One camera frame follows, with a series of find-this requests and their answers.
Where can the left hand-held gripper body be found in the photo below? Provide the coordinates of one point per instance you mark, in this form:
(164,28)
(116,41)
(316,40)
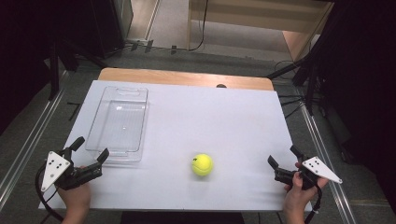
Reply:
(54,168)

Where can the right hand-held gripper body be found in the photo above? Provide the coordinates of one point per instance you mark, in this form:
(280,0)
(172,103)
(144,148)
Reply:
(320,169)

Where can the person's left hand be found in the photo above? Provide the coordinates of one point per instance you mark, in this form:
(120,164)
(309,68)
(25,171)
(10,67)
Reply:
(75,199)

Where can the person's right hand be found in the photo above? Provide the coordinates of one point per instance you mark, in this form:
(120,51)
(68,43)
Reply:
(295,199)

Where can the clear plastic tray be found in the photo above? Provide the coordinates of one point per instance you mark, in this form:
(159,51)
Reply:
(120,124)

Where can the white board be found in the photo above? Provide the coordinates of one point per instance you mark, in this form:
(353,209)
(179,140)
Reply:
(218,124)

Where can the yellow tennis ball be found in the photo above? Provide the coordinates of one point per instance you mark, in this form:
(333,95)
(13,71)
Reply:
(202,165)

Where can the black metal stand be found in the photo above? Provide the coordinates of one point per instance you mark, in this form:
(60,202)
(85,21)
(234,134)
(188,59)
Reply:
(309,77)
(54,71)

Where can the small dark knob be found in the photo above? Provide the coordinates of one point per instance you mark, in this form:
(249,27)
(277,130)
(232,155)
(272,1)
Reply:
(221,86)

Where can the wooden table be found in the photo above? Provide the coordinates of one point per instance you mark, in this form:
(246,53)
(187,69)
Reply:
(174,77)

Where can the dark cabinet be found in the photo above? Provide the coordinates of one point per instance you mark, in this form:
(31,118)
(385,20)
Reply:
(109,25)

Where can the light wooden furniture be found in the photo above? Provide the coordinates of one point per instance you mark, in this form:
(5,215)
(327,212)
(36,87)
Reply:
(249,15)

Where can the metal floor rail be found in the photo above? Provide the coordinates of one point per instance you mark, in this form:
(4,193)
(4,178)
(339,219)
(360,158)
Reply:
(28,146)
(323,152)

